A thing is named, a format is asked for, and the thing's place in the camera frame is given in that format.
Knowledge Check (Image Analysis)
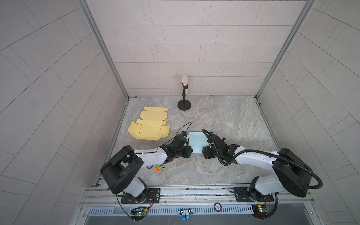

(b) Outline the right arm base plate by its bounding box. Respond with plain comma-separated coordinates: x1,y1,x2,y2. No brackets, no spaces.
230,187,274,203

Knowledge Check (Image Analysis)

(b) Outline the yellow paper box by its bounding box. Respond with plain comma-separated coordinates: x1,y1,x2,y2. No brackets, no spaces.
128,106,170,141

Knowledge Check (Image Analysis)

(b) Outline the left circuit board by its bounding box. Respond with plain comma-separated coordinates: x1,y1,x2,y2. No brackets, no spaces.
131,207,149,217

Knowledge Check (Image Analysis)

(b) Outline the right circuit board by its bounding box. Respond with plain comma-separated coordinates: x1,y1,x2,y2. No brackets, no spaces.
251,204,269,218

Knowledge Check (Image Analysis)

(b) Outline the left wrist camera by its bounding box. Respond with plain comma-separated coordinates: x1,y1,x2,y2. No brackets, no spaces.
181,131,189,139

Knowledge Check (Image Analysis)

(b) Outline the light blue paper box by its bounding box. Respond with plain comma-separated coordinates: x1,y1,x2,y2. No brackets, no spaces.
188,132,209,154

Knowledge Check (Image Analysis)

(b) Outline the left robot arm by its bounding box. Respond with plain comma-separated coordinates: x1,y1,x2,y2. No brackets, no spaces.
100,132,193,201

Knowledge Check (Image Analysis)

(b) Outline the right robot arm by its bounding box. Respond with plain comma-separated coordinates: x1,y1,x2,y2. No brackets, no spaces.
202,129,313,201

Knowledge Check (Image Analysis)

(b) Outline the circuit board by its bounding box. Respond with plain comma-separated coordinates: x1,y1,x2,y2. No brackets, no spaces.
251,204,269,218
131,207,149,217

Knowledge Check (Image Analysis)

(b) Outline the aluminium mounting rail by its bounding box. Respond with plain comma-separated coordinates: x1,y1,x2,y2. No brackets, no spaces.
78,184,313,208

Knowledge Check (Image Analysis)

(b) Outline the orange green small toy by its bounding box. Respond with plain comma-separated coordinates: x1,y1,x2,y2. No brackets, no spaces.
156,165,165,172

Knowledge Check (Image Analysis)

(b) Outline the round black badge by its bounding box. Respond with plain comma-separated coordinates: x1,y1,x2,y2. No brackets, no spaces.
214,202,222,212

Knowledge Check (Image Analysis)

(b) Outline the blue sticker marker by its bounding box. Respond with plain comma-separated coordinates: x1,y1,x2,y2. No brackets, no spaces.
178,209,194,221

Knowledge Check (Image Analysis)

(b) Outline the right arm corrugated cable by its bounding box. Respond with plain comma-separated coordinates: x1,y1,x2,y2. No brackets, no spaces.
202,129,324,190

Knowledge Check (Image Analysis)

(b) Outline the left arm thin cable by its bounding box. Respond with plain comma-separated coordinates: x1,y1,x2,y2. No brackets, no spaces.
161,121,194,147

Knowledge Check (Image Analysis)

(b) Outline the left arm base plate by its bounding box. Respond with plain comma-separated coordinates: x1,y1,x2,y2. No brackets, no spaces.
121,188,161,204

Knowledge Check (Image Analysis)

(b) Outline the beige microphone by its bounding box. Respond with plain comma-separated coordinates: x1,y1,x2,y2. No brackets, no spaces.
181,75,189,95

